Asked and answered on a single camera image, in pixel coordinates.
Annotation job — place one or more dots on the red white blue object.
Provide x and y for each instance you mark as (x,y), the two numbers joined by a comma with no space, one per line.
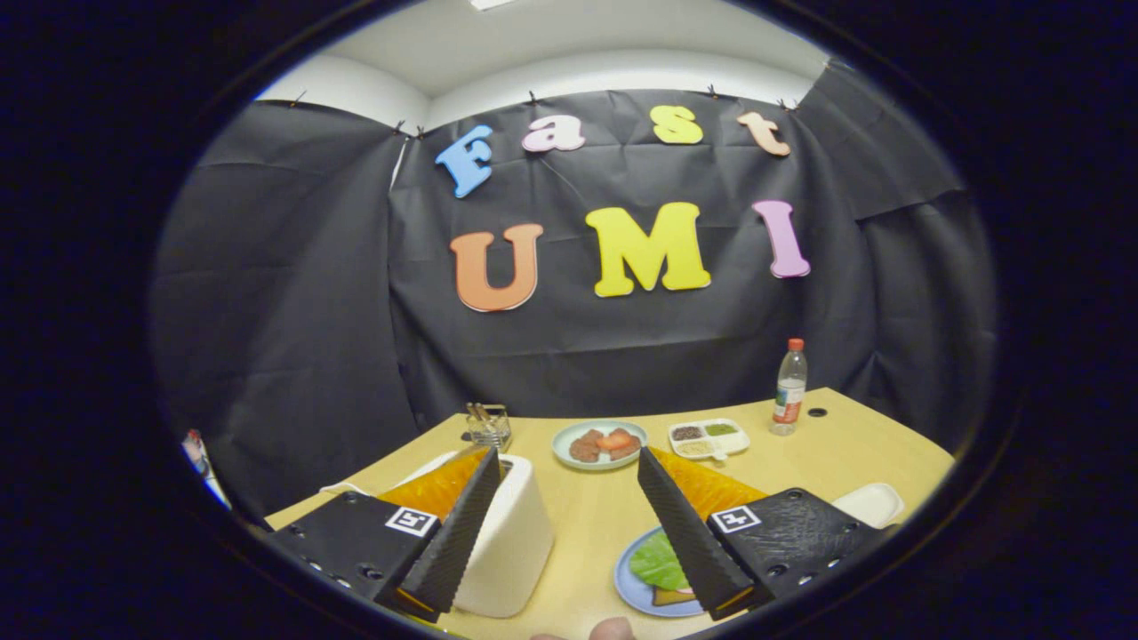
(203,460)

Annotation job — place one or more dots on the white toaster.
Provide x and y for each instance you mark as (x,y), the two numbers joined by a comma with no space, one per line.
(514,542)

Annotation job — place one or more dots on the black backdrop cloth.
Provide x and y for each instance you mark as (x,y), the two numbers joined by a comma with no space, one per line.
(338,338)

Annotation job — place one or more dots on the brown meat patty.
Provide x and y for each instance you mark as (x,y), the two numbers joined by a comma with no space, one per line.
(584,446)
(627,450)

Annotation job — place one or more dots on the white divided condiment dish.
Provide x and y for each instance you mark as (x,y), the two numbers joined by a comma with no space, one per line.
(709,439)

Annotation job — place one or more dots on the pale green round plate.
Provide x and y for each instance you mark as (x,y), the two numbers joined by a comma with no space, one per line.
(564,449)

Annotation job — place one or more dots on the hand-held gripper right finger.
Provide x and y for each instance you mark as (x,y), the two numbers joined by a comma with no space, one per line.
(685,533)

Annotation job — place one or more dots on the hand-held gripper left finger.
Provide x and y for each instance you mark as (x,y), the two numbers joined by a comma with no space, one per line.
(455,533)

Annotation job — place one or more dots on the white square plate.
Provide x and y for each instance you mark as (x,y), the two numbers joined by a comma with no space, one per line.
(871,505)

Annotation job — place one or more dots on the green lettuce leaf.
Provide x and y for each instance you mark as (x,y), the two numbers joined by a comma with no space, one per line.
(656,562)

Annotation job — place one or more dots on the blue round plate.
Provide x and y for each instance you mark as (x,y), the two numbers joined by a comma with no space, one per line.
(633,591)

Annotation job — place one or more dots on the ceiling light panel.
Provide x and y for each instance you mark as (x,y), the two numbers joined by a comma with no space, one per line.
(489,4)

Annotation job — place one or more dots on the red tomato slice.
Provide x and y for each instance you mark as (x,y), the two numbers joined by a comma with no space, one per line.
(615,440)

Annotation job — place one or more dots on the clear bottle with red cap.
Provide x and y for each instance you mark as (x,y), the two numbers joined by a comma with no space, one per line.
(789,391)

